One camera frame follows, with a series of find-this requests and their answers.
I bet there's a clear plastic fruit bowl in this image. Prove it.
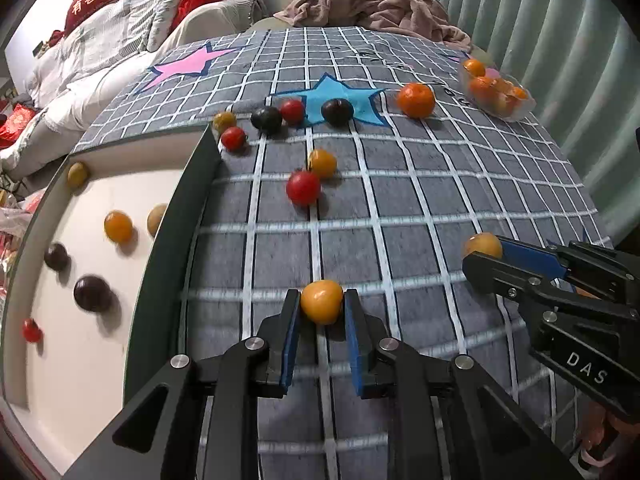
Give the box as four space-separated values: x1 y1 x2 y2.
459 58 537 122

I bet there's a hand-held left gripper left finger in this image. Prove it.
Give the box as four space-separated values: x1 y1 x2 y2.
65 289 302 480

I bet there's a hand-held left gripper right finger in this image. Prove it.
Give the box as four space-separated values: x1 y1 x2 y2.
343 288 583 480

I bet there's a red printed cushion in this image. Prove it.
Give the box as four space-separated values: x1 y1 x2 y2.
0 102 38 148

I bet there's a striped white pillow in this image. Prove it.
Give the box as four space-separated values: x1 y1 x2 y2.
120 0 201 53

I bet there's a large dark purple plum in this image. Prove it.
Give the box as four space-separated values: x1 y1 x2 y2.
73 274 113 313

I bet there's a beige sofa cover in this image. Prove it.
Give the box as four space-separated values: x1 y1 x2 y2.
165 0 281 53

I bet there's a light green curtain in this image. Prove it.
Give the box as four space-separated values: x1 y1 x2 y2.
415 0 640 261

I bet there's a grey checkered star tablecloth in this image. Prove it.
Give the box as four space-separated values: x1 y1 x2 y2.
67 27 616 480

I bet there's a brown round fruit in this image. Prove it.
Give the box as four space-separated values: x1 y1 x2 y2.
463 232 504 261
146 203 168 238

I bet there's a pile of colourful clutter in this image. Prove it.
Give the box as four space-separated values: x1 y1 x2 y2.
0 180 46 281

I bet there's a white bed duvet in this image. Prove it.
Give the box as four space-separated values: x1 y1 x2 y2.
0 10 211 181

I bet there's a pink brown blanket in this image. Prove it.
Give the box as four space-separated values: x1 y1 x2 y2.
274 0 473 51

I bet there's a person's right hand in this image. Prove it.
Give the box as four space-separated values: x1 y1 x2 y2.
577 402 640 480

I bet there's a dark framed white tray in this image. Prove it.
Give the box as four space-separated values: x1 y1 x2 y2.
0 125 223 480

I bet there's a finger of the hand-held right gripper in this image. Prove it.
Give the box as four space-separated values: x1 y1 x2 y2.
462 252 566 311
501 238 640 306

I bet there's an orange tangerine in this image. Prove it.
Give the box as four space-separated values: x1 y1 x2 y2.
397 82 436 119

